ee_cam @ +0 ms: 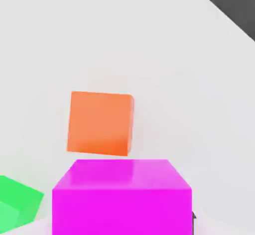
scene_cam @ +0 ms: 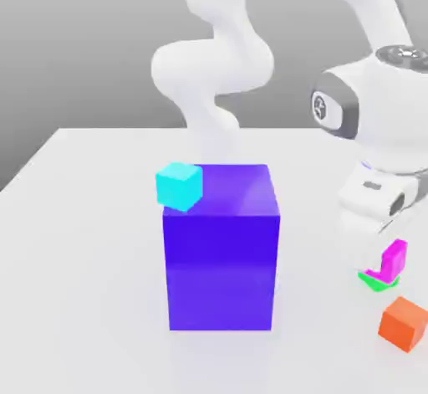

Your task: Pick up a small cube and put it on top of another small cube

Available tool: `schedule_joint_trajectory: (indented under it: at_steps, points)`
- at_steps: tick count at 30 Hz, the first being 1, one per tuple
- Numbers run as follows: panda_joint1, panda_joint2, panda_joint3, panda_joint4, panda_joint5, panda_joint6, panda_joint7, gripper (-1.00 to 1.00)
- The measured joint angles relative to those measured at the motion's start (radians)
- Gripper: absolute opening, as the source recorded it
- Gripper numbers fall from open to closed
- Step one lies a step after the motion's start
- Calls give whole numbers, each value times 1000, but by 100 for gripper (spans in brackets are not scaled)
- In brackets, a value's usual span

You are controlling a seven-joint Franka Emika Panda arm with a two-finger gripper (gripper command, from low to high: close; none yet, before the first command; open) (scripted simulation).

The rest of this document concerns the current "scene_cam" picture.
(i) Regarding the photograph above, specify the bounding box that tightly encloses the large blue box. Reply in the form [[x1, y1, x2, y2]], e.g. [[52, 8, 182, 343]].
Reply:
[[161, 163, 281, 332]]

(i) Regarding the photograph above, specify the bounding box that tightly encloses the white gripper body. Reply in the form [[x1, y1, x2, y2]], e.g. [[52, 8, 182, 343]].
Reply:
[[341, 210, 398, 258]]

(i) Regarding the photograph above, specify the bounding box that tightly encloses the small magenta cube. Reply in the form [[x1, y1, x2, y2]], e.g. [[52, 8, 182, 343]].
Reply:
[[364, 238, 410, 284]]

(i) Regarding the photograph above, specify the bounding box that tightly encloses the small orange cube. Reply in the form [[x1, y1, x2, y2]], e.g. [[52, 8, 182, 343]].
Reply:
[[377, 295, 428, 354]]

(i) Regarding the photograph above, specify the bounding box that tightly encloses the small green cube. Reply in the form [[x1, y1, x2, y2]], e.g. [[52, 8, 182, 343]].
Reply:
[[357, 270, 401, 294]]

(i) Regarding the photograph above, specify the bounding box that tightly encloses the small cyan cube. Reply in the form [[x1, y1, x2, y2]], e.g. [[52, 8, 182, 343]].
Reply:
[[155, 161, 204, 213]]

